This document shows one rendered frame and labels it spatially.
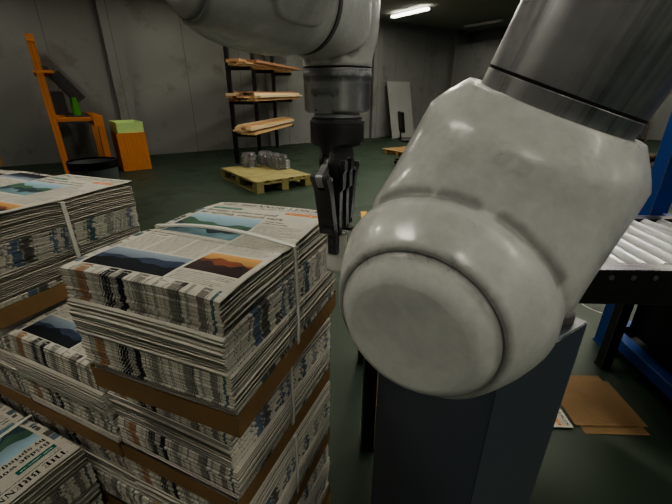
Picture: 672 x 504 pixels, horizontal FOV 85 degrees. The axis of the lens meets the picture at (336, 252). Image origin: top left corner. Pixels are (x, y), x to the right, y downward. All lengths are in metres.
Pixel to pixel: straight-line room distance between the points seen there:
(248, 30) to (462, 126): 0.21
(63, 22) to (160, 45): 1.62
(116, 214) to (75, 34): 8.29
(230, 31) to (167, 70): 9.08
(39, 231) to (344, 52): 0.78
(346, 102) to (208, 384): 0.41
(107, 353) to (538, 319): 0.60
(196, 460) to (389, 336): 0.58
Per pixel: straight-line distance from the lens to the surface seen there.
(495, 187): 0.22
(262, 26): 0.37
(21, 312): 1.05
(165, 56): 9.45
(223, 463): 0.73
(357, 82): 0.50
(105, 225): 1.11
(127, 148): 7.59
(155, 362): 0.61
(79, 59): 9.28
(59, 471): 1.04
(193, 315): 0.51
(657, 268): 1.47
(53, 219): 1.04
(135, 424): 0.85
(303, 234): 0.64
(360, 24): 0.49
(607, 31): 0.25
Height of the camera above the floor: 1.29
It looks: 24 degrees down
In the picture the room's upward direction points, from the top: straight up
